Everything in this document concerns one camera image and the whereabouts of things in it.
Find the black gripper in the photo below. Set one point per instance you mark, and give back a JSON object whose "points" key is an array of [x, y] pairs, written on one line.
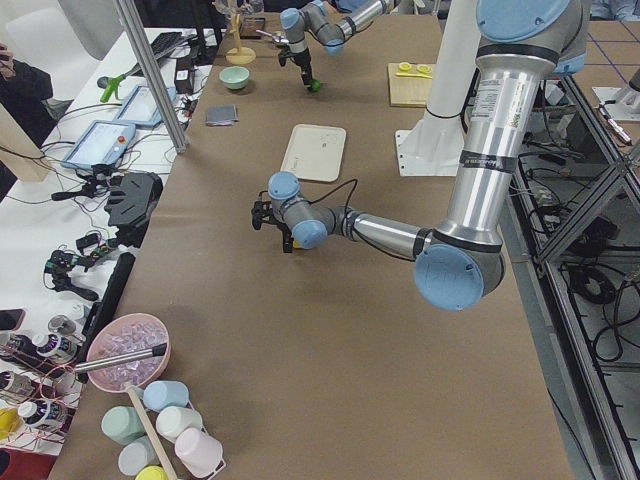
{"points": [[302, 62], [285, 234]]}

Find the green lime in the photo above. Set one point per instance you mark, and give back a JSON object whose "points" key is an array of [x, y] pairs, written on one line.
{"points": [[314, 86]]}

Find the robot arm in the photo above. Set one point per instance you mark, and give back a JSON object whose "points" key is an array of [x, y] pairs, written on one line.
{"points": [[459, 261], [313, 18]]}

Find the white rabbit tray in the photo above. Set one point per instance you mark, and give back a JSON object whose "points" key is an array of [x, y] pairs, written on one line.
{"points": [[314, 153]]}

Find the metal scoop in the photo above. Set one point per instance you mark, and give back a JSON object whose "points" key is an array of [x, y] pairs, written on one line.
{"points": [[278, 38]]}

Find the wooden mug tree stand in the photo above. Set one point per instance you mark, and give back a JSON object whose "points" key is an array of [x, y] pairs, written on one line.
{"points": [[235, 12]]}

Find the mint green bowl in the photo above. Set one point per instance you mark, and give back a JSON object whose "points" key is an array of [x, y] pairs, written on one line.
{"points": [[234, 77]]}

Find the folded grey cloth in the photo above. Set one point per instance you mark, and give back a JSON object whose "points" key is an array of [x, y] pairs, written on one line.
{"points": [[222, 115]]}

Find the wooden cutting board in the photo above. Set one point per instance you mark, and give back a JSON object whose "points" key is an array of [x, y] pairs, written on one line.
{"points": [[408, 92]]}

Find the black keyboard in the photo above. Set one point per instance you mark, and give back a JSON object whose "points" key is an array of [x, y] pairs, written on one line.
{"points": [[165, 43]]}

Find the black device on desk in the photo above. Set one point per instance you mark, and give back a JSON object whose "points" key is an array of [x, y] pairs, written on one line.
{"points": [[131, 201]]}

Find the blue teach pendant far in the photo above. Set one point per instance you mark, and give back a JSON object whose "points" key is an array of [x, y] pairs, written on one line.
{"points": [[139, 108]]}

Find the blue teach pendant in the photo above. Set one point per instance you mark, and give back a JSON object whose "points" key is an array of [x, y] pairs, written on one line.
{"points": [[139, 108], [102, 143]]}

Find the metal tongs in bowl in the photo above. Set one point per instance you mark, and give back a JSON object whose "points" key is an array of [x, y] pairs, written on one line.
{"points": [[120, 359]]}

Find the pink bowl with ice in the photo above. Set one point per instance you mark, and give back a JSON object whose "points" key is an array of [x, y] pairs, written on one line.
{"points": [[143, 338]]}

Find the light blue cup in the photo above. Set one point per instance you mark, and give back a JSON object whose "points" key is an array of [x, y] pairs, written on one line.
{"points": [[160, 394]]}

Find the blue teach pendant near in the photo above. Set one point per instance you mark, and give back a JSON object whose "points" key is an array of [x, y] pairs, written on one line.
{"points": [[102, 143]]}

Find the cream white cup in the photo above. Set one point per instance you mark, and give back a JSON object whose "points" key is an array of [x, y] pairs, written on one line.
{"points": [[172, 421]]}

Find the pink cup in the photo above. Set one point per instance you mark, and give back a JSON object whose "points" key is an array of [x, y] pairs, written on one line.
{"points": [[199, 452]]}

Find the mint green cup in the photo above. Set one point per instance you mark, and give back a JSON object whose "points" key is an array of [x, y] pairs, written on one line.
{"points": [[122, 425]]}

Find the grey cup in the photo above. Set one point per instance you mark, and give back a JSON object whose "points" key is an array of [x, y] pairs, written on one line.
{"points": [[136, 456]]}

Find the yellow cup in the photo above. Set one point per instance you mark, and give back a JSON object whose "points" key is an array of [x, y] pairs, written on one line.
{"points": [[152, 472]]}

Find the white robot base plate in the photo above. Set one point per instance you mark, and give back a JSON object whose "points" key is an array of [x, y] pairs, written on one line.
{"points": [[422, 153]]}

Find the aluminium frame post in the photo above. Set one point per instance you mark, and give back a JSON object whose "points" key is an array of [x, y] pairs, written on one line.
{"points": [[133, 26]]}

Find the green handled tool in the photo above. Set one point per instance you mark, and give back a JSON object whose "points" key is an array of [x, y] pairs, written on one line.
{"points": [[110, 85]]}

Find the wooden cup rack handle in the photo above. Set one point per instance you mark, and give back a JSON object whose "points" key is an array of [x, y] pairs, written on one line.
{"points": [[137, 404]]}

